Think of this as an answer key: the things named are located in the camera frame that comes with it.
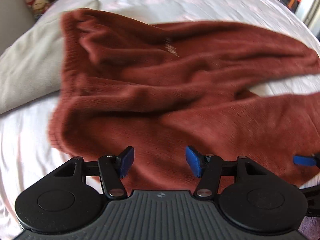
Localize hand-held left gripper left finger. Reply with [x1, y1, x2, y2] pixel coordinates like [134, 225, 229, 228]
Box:
[52, 146, 135, 201]

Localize pink fluffy cloth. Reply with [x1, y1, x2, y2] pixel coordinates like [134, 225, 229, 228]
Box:
[299, 216, 320, 240]

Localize white pink dotted bed sheet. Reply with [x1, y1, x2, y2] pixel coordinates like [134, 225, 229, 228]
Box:
[0, 0, 320, 233]

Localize rust fleece pants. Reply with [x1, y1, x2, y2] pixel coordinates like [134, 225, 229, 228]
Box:
[49, 8, 320, 193]

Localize beige pillow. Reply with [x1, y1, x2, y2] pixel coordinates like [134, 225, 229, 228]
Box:
[0, 0, 100, 114]

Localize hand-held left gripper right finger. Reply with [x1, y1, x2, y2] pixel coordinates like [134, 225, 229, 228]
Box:
[185, 146, 268, 201]

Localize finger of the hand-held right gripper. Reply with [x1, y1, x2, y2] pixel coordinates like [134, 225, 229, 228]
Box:
[292, 152, 320, 167]

